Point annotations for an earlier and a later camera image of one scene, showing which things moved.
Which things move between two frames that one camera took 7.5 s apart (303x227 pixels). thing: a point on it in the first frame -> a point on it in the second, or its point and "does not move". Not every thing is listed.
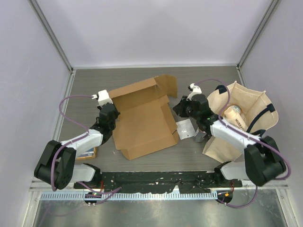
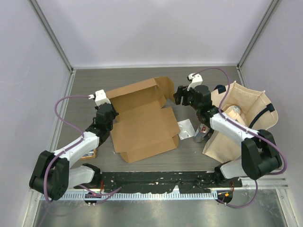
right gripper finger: [181, 109] -> [177, 98]
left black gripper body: [112, 125] does not move
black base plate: [188, 181] does not move
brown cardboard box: [144, 123] does not move
